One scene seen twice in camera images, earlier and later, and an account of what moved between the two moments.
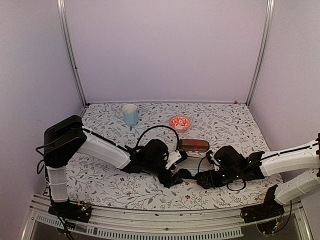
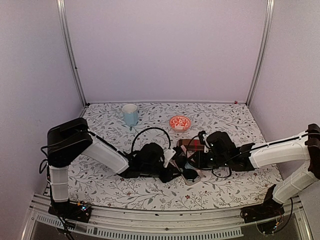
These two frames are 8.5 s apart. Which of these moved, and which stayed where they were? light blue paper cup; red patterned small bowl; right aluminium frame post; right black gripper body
Moved: right black gripper body
Stayed: right aluminium frame post; red patterned small bowl; light blue paper cup
